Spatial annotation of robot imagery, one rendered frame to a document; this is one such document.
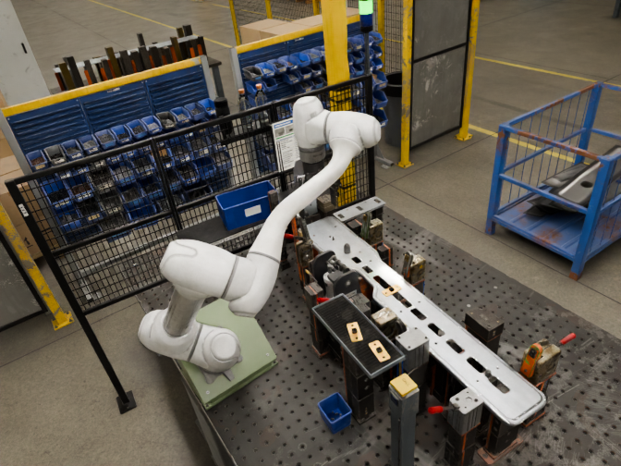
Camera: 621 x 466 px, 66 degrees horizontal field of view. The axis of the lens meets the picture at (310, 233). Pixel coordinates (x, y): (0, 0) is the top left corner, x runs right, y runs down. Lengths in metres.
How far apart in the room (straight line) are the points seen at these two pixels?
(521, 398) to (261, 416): 0.99
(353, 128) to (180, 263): 0.65
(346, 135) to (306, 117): 0.15
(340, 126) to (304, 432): 1.18
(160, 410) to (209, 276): 1.90
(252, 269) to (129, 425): 1.96
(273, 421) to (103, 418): 1.47
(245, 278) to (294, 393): 0.87
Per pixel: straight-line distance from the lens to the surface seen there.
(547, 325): 2.45
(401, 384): 1.54
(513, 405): 1.75
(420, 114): 5.11
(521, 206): 4.27
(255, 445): 2.02
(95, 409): 3.35
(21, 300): 3.93
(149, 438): 3.07
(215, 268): 1.34
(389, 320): 1.83
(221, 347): 1.87
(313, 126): 1.54
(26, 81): 8.28
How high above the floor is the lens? 2.39
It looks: 35 degrees down
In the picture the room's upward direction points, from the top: 7 degrees counter-clockwise
